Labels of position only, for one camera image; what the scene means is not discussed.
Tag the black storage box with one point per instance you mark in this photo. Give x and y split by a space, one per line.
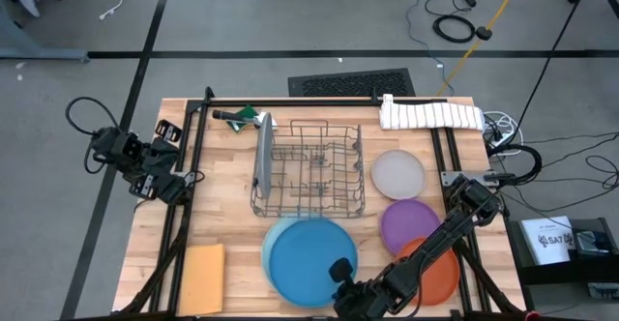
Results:
556 275

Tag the large light teal plate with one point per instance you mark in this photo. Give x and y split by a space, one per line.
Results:
267 243

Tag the small purple plate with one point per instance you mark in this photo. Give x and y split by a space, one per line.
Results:
408 224

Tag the large blue plate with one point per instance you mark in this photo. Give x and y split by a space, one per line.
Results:
309 263

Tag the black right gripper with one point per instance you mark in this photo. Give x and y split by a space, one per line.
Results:
362 301

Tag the white striped towel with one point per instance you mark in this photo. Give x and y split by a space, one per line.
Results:
430 117

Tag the large grey plate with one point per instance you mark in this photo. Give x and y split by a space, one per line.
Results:
263 156

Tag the grey metal mounting plate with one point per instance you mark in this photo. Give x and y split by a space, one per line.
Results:
452 178

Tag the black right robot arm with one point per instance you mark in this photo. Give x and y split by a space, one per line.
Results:
445 236

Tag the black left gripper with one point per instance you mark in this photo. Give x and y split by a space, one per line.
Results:
169 188

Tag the white printed booklet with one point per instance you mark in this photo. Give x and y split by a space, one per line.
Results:
546 241

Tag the small orange plate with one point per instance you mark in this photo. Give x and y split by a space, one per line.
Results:
445 282

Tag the yellow-orange cloth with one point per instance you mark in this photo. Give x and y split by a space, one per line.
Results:
202 280

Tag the grey furniture base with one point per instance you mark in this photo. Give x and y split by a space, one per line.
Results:
43 56

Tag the black metal table frame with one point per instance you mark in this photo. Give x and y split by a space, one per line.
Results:
314 102

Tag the small beige plate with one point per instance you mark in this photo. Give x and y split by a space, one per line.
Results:
397 173

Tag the black floor mat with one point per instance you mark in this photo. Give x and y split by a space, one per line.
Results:
348 84

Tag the green sponge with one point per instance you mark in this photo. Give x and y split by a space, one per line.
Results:
246 113

